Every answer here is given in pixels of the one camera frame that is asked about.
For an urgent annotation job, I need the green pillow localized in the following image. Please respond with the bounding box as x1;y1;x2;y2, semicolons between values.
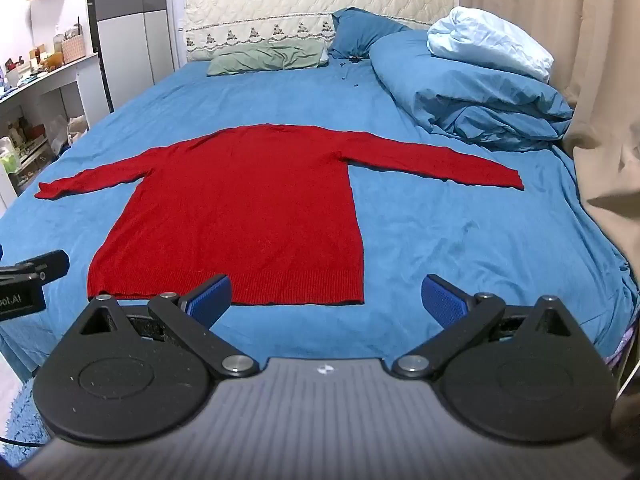
206;40;331;77

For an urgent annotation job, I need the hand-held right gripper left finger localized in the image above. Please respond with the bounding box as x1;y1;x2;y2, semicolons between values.
79;274;260;379

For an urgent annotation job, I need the beige curtain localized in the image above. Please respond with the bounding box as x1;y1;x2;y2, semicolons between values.
459;0;640;286

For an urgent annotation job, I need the blue duvet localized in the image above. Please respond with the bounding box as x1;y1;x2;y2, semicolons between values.
369;29;575;153

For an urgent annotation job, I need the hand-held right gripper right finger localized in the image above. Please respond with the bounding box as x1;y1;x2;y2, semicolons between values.
391;274;574;380

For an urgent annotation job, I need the red knitted sweater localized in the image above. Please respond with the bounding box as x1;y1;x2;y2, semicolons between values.
34;124;525;307

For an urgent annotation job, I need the wicker basket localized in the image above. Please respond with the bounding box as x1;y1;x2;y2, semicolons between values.
61;35;87;65

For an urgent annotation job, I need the black pole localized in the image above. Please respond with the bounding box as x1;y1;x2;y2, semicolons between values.
85;0;115;113

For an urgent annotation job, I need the white shelf desk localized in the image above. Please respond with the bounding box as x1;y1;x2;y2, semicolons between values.
0;52;101;211

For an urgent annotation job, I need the grey and white wardrobe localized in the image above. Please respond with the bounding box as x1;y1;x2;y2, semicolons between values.
85;0;188;111

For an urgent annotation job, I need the cream quilted headboard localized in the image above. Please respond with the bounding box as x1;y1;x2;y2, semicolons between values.
184;0;456;62

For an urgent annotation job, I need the blue bed sheet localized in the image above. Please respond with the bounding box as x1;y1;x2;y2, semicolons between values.
0;57;640;396

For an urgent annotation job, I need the blue shaggy rug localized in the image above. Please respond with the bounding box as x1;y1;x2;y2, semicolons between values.
0;385;51;467

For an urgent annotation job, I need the black cable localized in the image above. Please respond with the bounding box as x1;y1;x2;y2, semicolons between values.
0;435;53;449

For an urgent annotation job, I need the light blue pillow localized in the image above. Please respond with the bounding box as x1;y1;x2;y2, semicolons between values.
426;6;555;83

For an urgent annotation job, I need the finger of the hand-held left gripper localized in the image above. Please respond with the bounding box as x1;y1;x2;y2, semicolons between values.
0;249;70;282

